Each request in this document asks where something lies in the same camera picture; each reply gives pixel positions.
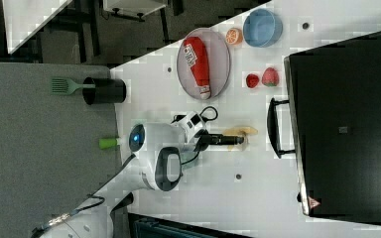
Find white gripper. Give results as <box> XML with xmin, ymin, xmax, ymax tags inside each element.
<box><xmin>172</xmin><ymin>111</ymin><xmax>244</xmax><ymax>152</ymax></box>

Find yellow banana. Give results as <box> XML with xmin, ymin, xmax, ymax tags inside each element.
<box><xmin>222</xmin><ymin>126</ymin><xmax>258</xmax><ymax>152</ymax></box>

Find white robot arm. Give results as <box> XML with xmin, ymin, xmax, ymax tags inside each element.
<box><xmin>31</xmin><ymin>111</ymin><xmax>244</xmax><ymax>238</ymax></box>

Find small red strawberry toy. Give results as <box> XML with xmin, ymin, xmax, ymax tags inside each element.
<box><xmin>246</xmin><ymin>73</ymin><xmax>260</xmax><ymax>88</ymax></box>

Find grey round plate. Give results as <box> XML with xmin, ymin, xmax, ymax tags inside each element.
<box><xmin>177</xmin><ymin>28</ymin><xmax>231</xmax><ymax>100</ymax></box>

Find large red strawberry toy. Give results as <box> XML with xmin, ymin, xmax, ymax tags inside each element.
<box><xmin>261</xmin><ymin>67</ymin><xmax>279</xmax><ymax>86</ymax></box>

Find red ketchup bottle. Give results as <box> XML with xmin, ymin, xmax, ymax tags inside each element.
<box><xmin>184</xmin><ymin>37</ymin><xmax>211</xmax><ymax>100</ymax></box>

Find orange slice toy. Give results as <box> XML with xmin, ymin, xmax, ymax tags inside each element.
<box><xmin>226</xmin><ymin>28</ymin><xmax>243</xmax><ymax>45</ymax></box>

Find green perforated colander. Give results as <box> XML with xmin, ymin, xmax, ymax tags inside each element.
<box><xmin>98</xmin><ymin>138</ymin><xmax>121</xmax><ymax>150</ymax></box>

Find black cylindrical utensil holder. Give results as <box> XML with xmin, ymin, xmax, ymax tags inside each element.
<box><xmin>82</xmin><ymin>77</ymin><xmax>127</xmax><ymax>105</ymax></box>

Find blue bowl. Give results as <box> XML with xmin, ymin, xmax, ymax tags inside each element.
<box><xmin>243</xmin><ymin>9</ymin><xmax>283</xmax><ymax>48</ymax></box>

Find black toaster oven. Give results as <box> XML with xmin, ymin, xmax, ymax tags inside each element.
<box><xmin>283</xmin><ymin>31</ymin><xmax>381</xmax><ymax>225</ymax></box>

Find green slotted spatula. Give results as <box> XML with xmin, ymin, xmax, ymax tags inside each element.
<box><xmin>51</xmin><ymin>77</ymin><xmax>95</xmax><ymax>95</ymax></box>

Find white side table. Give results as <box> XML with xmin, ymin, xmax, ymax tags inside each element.
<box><xmin>1</xmin><ymin>0</ymin><xmax>73</xmax><ymax>55</ymax></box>

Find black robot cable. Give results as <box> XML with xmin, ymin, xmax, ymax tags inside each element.
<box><xmin>31</xmin><ymin>105</ymin><xmax>219</xmax><ymax>232</ymax></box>

